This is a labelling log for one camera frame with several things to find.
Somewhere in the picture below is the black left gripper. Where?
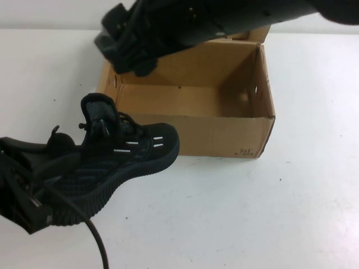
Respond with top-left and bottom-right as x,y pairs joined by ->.
0,136 -> 54,235

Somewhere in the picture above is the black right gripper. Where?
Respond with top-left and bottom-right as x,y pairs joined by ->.
93,0 -> 228,78

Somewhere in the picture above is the black knit sneaker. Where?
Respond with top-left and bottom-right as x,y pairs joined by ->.
46,94 -> 181,225

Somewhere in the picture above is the brown cardboard shoe box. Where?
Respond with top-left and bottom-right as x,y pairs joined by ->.
95,24 -> 277,161

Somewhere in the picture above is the black left camera cable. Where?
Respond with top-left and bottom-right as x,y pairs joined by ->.
46,189 -> 111,269

